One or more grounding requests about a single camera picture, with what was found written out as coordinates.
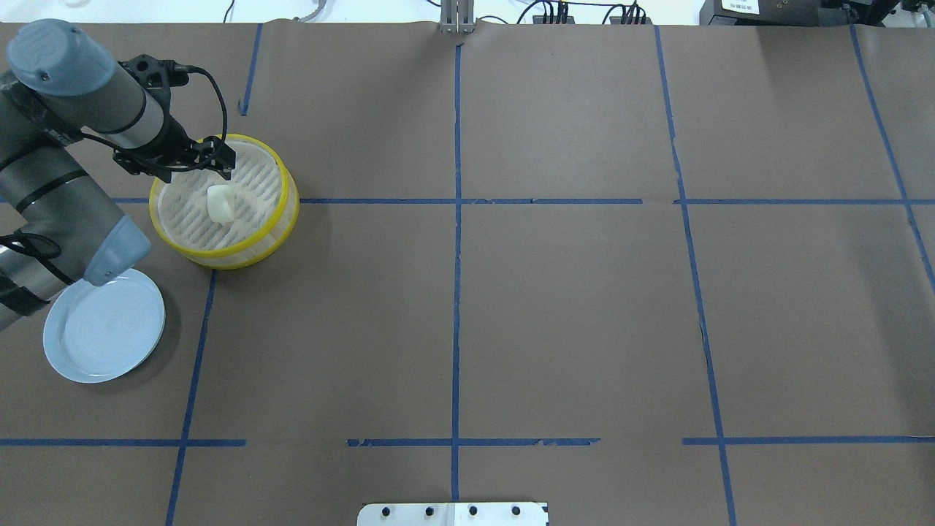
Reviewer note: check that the light blue plate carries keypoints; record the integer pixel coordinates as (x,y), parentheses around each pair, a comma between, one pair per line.
(95,334)

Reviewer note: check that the aluminium frame post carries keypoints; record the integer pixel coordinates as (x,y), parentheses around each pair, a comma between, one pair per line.
(457,16)

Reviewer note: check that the black device box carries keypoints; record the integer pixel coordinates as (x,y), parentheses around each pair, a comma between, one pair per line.
(771,13)

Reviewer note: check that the white steamed bun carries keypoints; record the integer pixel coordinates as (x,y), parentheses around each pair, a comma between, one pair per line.
(221,203)

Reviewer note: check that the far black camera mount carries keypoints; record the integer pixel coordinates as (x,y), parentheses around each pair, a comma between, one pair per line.
(157,76)

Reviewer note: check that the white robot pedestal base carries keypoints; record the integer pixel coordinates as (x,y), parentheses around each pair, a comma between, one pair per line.
(455,513)

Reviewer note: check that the yellow rimmed steamer basket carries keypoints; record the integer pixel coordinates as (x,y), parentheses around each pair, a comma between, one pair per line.
(228,224)

